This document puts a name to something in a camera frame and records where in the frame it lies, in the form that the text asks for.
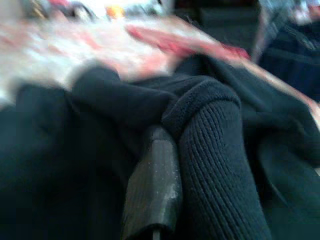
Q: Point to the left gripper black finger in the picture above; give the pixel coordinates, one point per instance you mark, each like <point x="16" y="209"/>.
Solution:
<point x="155" y="187"/>

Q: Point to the black polo shirt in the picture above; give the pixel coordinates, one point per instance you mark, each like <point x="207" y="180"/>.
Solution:
<point x="62" y="150"/>

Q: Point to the pink marble folding table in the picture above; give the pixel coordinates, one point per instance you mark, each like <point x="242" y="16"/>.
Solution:
<point x="87" y="42"/>

